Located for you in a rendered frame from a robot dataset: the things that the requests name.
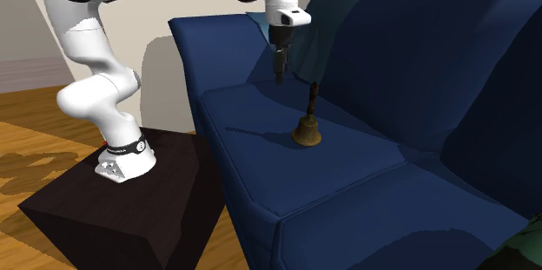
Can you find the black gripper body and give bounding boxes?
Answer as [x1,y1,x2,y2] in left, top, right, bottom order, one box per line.
[269,24,294,51]

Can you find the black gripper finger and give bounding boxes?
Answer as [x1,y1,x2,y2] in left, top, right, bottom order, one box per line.
[273,47,289,86]

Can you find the brass hand bell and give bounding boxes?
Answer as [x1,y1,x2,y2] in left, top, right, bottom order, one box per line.
[291,82,322,148]

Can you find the dark blue sofa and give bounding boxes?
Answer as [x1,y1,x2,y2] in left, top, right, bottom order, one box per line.
[168,0,542,270]

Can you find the dark robot stand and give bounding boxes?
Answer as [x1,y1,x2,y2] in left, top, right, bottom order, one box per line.
[17,126,227,270]

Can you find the dark green cushion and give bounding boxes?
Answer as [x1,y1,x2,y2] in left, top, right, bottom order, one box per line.
[474,214,542,270]

